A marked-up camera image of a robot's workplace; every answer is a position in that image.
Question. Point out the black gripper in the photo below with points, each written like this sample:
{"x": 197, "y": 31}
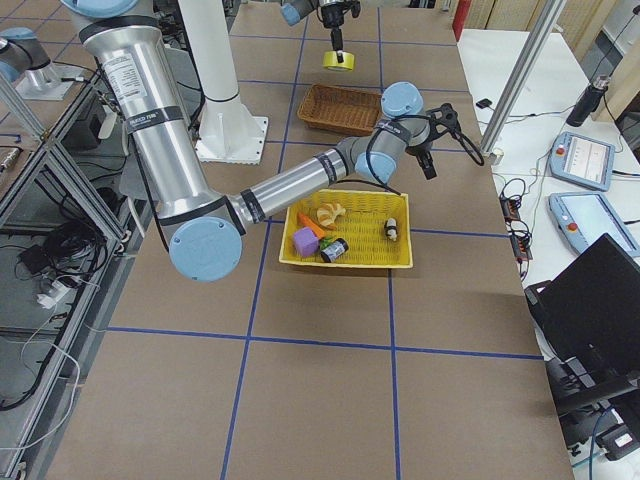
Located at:
{"x": 332, "y": 18}
{"x": 419, "y": 149}

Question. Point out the yellow tape roll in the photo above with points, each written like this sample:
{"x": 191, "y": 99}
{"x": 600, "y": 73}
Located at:
{"x": 340, "y": 61}

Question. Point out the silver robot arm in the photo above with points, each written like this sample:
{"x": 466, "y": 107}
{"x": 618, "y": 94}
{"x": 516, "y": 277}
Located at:
{"x": 294, "y": 12}
{"x": 204, "y": 228}

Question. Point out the brown wicker basket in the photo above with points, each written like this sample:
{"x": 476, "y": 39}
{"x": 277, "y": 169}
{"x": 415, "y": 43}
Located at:
{"x": 342, "y": 110}

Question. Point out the yellow woven basket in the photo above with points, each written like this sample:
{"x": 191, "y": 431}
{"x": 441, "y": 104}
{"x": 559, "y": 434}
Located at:
{"x": 376, "y": 228}

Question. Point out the toy panda figure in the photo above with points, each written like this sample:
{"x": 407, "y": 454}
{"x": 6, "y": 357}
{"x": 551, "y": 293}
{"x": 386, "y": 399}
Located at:
{"x": 391, "y": 229}

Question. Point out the small black device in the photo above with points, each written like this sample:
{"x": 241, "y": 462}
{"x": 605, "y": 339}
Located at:
{"x": 484, "y": 103}

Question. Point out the toy croissant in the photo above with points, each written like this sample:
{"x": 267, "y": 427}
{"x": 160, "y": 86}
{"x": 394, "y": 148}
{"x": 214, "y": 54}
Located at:
{"x": 327, "y": 213}

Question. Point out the small black labelled jar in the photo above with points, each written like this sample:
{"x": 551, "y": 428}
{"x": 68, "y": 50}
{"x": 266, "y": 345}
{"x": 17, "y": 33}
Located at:
{"x": 332, "y": 251}

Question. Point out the orange toy carrot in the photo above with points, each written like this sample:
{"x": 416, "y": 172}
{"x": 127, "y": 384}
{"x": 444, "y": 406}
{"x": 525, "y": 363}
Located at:
{"x": 307, "y": 222}

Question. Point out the purple foam cube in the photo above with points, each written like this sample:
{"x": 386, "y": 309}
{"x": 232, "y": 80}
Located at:
{"x": 305, "y": 242}

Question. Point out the upper teach pendant tablet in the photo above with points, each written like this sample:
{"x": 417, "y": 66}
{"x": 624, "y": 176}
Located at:
{"x": 582, "y": 161}

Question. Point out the teach pendant tablet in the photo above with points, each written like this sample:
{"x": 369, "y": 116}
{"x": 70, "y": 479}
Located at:
{"x": 583, "y": 217}
{"x": 582, "y": 161}

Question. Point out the lower teach pendant tablet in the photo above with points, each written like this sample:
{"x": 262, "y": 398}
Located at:
{"x": 583, "y": 217}

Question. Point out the black water bottle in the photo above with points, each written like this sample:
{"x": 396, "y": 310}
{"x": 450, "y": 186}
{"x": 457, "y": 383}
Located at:
{"x": 589, "y": 100}

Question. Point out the black laptop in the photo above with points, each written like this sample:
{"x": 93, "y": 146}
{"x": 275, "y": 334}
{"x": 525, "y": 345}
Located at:
{"x": 590, "y": 313}

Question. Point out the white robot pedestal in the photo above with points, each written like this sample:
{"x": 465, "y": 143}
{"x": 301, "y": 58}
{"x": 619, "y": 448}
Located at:
{"x": 228, "y": 131}

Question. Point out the aluminium frame post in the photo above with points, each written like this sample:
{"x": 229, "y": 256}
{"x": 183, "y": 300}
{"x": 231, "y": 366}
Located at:
{"x": 523, "y": 67}

